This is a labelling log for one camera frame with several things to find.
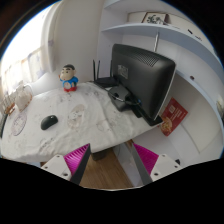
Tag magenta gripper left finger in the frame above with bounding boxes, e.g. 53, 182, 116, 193
42, 144, 91, 185

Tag black wifi router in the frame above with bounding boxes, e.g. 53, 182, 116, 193
93, 63, 117, 88

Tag framed picture on shelf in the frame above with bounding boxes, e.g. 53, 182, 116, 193
142, 12, 167, 24

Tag window curtain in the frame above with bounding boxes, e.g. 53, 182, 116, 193
1, 48, 46, 94

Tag white wall shelf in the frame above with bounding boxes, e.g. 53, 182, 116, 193
104, 23, 224, 84

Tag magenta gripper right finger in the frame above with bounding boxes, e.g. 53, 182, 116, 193
131, 143, 182, 185

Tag white patterned tablecloth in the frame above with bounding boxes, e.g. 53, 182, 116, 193
1, 82, 151, 162

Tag black computer mouse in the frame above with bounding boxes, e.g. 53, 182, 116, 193
41, 115, 58, 130

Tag white plastic bag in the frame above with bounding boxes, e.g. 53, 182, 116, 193
15, 83, 33, 111

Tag black computer monitor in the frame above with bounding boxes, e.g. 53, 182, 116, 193
108, 44, 176, 126

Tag cartoon boy figurine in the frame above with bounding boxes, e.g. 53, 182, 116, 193
59, 64, 78, 92

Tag red paper bag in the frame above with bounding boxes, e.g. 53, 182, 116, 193
160, 98, 188, 136

